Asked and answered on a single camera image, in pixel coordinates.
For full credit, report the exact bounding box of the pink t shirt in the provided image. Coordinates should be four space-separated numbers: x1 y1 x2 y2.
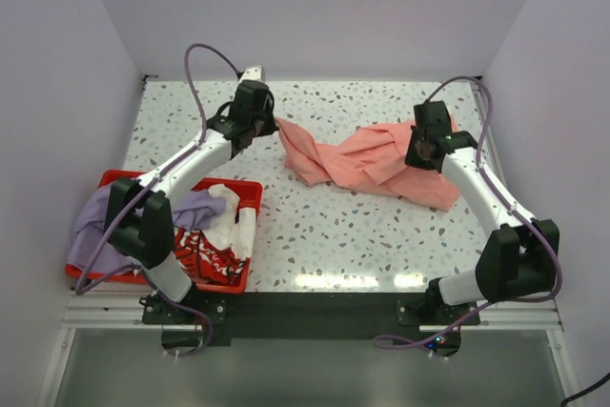
276 118 460 212

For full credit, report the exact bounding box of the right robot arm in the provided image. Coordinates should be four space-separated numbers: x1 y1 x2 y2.
405 101 560 324

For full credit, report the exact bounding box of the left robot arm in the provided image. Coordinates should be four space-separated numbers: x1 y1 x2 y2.
102 76 277 323

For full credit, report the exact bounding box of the white red printed t shirt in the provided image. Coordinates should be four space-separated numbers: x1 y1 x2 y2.
173 184 257 293

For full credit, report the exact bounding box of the red plastic bin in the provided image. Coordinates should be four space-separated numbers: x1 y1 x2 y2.
65 170 262 295

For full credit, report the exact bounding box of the lavender t shirt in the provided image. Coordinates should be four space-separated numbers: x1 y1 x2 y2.
68 185 227 274

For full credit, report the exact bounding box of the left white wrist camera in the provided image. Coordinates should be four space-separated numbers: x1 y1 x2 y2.
238 65 265 84

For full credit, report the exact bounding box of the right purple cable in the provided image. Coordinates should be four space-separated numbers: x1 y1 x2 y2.
372 75 563 350

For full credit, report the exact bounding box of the purple cable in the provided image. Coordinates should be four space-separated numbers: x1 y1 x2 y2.
372 75 563 350
73 43 244 358

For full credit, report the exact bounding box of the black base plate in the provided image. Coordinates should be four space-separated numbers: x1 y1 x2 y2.
139 292 480 349

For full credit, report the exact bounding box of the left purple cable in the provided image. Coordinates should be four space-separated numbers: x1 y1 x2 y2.
73 43 244 358

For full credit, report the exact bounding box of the aluminium frame rail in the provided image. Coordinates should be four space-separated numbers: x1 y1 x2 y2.
38 284 580 406

